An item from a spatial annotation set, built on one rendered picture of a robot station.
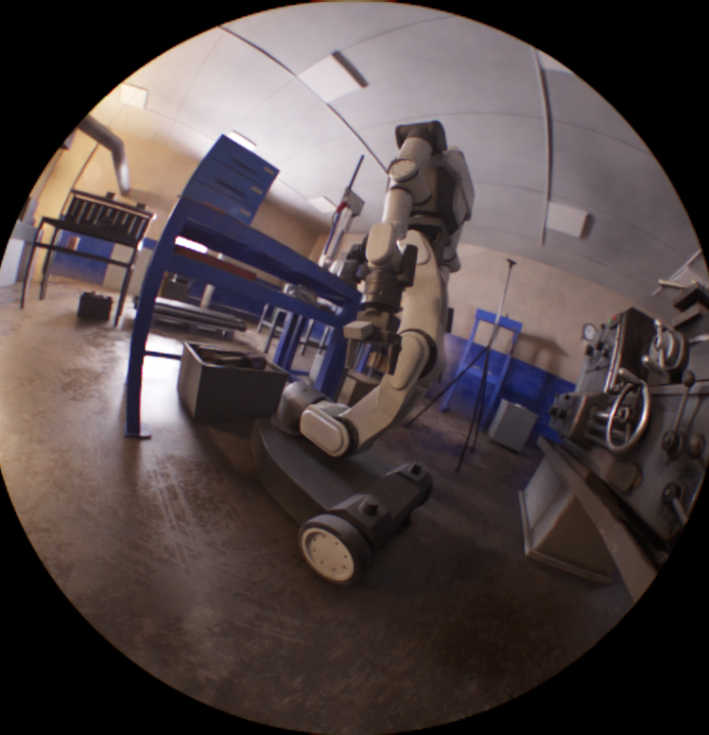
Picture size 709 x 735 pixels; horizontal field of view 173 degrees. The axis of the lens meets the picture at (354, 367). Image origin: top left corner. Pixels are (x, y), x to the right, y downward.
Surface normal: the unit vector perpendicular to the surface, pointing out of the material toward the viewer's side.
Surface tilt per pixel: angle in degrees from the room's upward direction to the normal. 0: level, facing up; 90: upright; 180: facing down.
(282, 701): 0
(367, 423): 90
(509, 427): 90
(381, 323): 90
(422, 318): 90
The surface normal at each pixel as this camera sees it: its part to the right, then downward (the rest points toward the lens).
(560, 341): -0.56, -0.11
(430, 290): -0.62, 0.31
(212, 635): 0.35, -0.93
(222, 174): 0.75, 0.36
